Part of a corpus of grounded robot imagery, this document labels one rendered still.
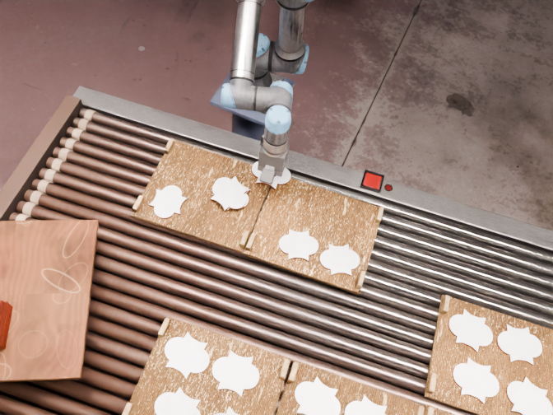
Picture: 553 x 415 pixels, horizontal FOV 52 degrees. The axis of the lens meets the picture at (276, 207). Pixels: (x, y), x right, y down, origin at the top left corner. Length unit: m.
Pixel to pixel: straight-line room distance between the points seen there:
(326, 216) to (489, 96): 2.17
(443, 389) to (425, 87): 2.38
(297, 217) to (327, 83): 1.82
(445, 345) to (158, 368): 0.90
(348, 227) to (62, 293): 0.96
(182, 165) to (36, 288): 0.67
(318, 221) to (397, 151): 1.54
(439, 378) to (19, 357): 1.24
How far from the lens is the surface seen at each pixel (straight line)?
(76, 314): 1.78
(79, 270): 1.84
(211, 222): 1.98
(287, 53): 2.17
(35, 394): 1.87
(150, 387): 1.79
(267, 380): 1.78
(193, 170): 2.09
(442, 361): 1.92
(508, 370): 1.99
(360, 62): 3.88
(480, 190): 3.49
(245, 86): 1.78
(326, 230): 1.99
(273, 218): 1.99
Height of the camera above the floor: 2.66
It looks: 59 degrees down
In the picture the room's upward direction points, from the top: 9 degrees clockwise
